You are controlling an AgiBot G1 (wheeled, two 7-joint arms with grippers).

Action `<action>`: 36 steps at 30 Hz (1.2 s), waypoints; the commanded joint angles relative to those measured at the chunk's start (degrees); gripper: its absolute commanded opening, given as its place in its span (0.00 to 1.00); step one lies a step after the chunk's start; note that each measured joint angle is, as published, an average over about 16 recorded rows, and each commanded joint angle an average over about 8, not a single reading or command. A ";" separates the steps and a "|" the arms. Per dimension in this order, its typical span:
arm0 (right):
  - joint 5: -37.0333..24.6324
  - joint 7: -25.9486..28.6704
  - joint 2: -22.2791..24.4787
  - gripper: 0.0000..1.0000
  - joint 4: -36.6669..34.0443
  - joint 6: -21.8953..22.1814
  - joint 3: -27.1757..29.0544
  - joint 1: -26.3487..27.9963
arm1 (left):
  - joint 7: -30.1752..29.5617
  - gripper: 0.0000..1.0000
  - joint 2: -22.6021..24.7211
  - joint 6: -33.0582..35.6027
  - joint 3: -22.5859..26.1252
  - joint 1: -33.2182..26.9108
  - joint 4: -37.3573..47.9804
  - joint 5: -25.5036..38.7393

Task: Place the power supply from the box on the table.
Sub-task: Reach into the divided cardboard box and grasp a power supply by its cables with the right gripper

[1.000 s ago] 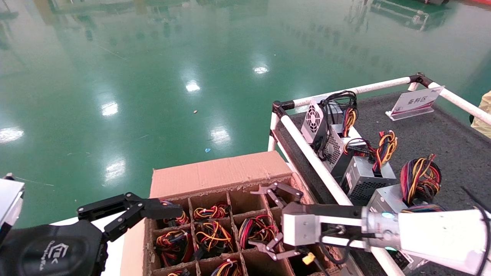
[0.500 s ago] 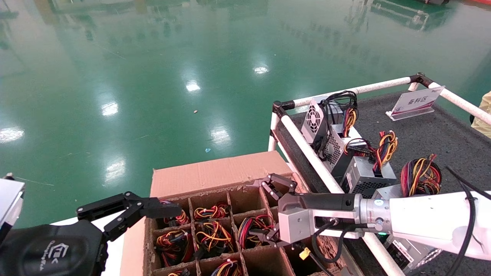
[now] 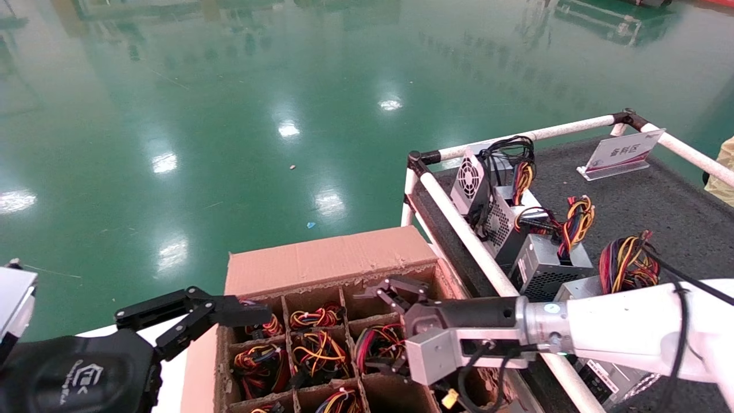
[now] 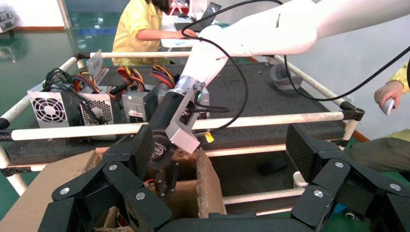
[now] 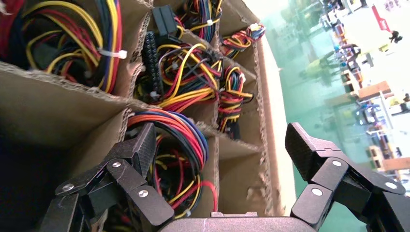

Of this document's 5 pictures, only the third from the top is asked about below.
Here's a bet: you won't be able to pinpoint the cardboard box with dividers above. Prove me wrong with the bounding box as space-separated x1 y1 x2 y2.
181 225 542 413

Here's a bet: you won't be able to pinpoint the silver power supply flat bundle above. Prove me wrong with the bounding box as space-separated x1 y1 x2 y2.
573 356 661 398

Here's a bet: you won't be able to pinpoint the green metal equipment frame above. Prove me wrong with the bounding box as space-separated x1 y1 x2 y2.
553 0 674 48

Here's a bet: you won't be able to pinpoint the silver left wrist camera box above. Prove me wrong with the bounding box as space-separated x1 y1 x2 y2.
0 259 38 359

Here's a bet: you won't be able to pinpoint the dark grey table mat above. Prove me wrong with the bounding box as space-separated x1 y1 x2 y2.
413 135 734 413

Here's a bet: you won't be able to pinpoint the silver power supply thick bundle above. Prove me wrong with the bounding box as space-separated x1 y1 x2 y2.
553 229 661 303

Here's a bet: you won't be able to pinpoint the white pipe table frame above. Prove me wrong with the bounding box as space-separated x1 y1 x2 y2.
401 108 734 413

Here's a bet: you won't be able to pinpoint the silver power supply with fan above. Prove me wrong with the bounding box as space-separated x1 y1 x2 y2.
450 136 537 217

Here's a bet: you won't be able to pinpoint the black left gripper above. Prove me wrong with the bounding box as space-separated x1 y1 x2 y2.
0 287 272 413

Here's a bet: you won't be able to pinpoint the grey power supply orange wires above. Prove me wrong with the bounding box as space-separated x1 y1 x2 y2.
509 195 595 300

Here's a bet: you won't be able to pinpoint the power supply with mesh side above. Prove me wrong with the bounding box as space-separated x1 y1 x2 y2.
481 186 551 266

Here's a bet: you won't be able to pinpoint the beige cloth object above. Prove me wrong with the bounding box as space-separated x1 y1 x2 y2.
704 137 734 207

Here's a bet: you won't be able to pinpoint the moved coloured wire bundle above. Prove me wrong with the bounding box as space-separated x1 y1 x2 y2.
354 323 409 375

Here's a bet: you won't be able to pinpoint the clear acrylic sign stand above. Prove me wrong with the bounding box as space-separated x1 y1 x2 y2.
576 128 666 182

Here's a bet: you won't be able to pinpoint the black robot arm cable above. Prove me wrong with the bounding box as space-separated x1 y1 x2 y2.
645 247 734 402

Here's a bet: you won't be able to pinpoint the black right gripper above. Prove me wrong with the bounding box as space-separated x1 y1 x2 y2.
353 277 532 377

